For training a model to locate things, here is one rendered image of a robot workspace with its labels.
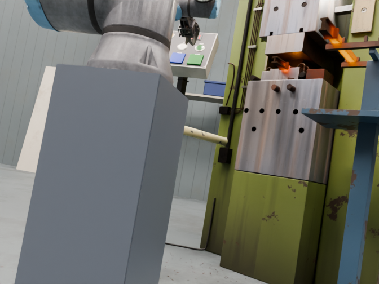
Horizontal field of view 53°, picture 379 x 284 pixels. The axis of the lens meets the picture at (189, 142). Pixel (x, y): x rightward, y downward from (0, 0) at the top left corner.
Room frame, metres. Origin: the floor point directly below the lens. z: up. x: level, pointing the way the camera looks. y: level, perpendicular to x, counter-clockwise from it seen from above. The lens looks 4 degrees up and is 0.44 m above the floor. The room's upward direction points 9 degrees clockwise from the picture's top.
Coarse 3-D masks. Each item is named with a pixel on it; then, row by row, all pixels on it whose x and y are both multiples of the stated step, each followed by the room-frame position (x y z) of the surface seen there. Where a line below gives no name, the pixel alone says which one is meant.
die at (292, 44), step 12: (276, 36) 1.86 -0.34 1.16; (288, 36) 1.82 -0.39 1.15; (300, 36) 1.78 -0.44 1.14; (276, 48) 1.86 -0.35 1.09; (288, 48) 1.81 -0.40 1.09; (300, 48) 1.77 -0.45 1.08; (312, 48) 1.85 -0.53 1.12; (288, 60) 1.93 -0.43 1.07; (312, 60) 1.87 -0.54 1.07; (324, 60) 1.97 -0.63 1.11
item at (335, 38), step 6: (324, 18) 1.23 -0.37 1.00; (324, 24) 1.23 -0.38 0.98; (330, 24) 1.27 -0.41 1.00; (324, 30) 1.24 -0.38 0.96; (330, 30) 1.28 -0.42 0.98; (336, 30) 1.29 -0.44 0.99; (324, 36) 1.28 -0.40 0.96; (330, 36) 1.27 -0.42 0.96; (336, 36) 1.29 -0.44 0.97; (336, 42) 1.35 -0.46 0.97; (342, 54) 1.45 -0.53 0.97; (348, 54) 1.44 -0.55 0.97; (354, 54) 1.49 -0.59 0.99; (348, 60) 1.51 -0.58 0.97; (354, 60) 1.50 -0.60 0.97
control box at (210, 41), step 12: (180, 36) 2.11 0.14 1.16; (204, 36) 2.08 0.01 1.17; (216, 36) 2.06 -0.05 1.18; (192, 48) 2.04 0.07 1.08; (204, 48) 2.02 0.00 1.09; (216, 48) 2.09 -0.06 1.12; (204, 60) 1.97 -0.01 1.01; (180, 72) 2.02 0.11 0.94; (192, 72) 1.99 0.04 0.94; (204, 72) 1.97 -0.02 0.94
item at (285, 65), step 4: (272, 56) 1.74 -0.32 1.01; (276, 56) 1.73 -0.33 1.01; (276, 60) 1.74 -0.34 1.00; (280, 60) 1.76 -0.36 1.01; (276, 64) 1.75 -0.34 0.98; (280, 64) 1.75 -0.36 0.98; (284, 64) 1.80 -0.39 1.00; (288, 64) 1.79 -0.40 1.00; (280, 68) 1.80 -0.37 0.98; (284, 68) 1.79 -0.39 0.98; (288, 68) 1.79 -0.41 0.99
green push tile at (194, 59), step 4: (192, 56) 1.99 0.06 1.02; (196, 56) 1.99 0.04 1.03; (200, 56) 1.98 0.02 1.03; (188, 60) 1.98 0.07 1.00; (192, 60) 1.97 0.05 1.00; (196, 60) 1.97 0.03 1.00; (200, 60) 1.97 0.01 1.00; (188, 64) 1.97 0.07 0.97; (192, 64) 1.97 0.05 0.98; (196, 64) 1.96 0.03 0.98; (200, 64) 1.96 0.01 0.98
